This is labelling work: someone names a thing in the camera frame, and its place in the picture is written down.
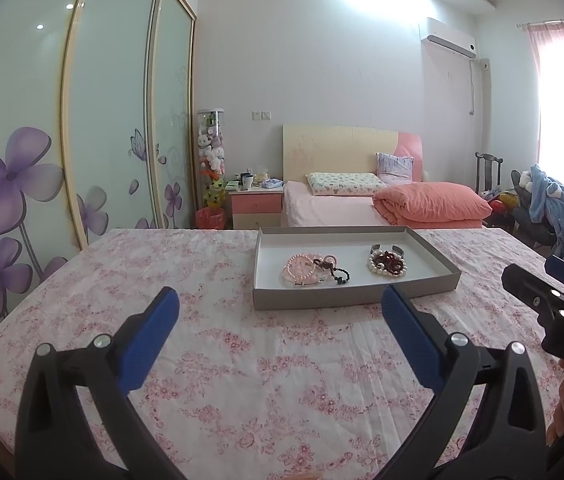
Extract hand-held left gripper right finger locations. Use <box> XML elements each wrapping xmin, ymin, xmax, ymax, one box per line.
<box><xmin>381</xmin><ymin>284</ymin><xmax>550</xmax><ymax>480</ymax></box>

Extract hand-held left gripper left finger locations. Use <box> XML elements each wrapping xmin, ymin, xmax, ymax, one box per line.
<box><xmin>14</xmin><ymin>286</ymin><xmax>188</xmax><ymax>480</ymax></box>

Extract dark red bead bracelet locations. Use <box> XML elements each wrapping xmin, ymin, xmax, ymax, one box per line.
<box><xmin>379</xmin><ymin>251</ymin><xmax>407</xmax><ymax>273</ymax></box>

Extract white pearl necklace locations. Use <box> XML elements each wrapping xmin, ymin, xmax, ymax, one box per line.
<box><xmin>367</xmin><ymin>252</ymin><xmax>408</xmax><ymax>278</ymax></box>

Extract black bead bracelet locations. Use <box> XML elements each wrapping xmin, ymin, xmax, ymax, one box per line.
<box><xmin>312</xmin><ymin>258</ymin><xmax>351</xmax><ymax>286</ymax></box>

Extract grey cardboard tray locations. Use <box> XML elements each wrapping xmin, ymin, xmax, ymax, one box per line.
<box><xmin>253</xmin><ymin>226</ymin><xmax>463</xmax><ymax>311</ymax></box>

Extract pink bead bracelet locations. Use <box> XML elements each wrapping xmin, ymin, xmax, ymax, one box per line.
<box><xmin>281</xmin><ymin>253</ymin><xmax>328</xmax><ymax>288</ymax></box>

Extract dark padded seat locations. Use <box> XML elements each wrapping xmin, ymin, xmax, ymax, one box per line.
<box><xmin>510</xmin><ymin>170</ymin><xmax>563</xmax><ymax>246</ymax></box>

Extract pink floral tablecloth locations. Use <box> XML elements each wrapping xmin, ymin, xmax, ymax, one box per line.
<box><xmin>0</xmin><ymin>227</ymin><xmax>564</xmax><ymax>480</ymax></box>

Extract blue plush garment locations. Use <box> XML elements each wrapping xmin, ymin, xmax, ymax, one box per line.
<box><xmin>519</xmin><ymin>164</ymin><xmax>564</xmax><ymax>261</ymax></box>

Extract red and yellow toys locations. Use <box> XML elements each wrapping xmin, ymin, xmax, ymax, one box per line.
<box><xmin>487</xmin><ymin>195</ymin><xmax>519</xmax><ymax>213</ymax></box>

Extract dark wooden chair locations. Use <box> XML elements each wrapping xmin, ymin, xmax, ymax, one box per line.
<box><xmin>474</xmin><ymin>152</ymin><xmax>504</xmax><ymax>193</ymax></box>

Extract folded orange quilt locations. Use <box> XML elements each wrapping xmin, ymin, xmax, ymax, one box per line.
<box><xmin>373</xmin><ymin>182</ymin><xmax>493</xmax><ymax>226</ymax></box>

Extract red trash bin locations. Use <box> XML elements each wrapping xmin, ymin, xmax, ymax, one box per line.
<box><xmin>194</xmin><ymin>208</ymin><xmax>226</xmax><ymax>231</ymax></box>

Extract pink bed with headboard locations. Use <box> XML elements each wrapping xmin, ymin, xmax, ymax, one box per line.
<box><xmin>281</xmin><ymin>124</ymin><xmax>493</xmax><ymax>228</ymax></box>

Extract yellow green plush toy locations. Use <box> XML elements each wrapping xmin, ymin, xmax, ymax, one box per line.
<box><xmin>204</xmin><ymin>182</ymin><xmax>226</xmax><ymax>208</ymax></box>

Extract pink and cream nightstand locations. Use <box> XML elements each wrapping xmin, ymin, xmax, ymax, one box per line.
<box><xmin>227</xmin><ymin>182</ymin><xmax>284</xmax><ymax>230</ymax></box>

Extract white floral pillow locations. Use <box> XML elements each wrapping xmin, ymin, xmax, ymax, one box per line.
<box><xmin>305</xmin><ymin>172</ymin><xmax>388</xmax><ymax>197</ymax></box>

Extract lavender pillow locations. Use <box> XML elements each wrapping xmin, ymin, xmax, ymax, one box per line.
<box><xmin>376</xmin><ymin>152</ymin><xmax>414</xmax><ymax>183</ymax></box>

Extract pink curtain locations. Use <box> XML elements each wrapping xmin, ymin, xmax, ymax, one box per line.
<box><xmin>524</xmin><ymin>20</ymin><xmax>564</xmax><ymax>266</ymax></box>

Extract glass tower of plush toys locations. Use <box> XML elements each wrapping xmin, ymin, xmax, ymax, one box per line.
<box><xmin>196</xmin><ymin>108</ymin><xmax>226</xmax><ymax>211</ymax></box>

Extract wardrobe with purple flower doors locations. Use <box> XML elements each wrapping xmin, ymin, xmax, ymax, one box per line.
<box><xmin>0</xmin><ymin>0</ymin><xmax>198</xmax><ymax>361</ymax></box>

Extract white air conditioner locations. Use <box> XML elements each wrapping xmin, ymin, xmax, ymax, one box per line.
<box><xmin>419</xmin><ymin>16</ymin><xmax>478</xmax><ymax>58</ymax></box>

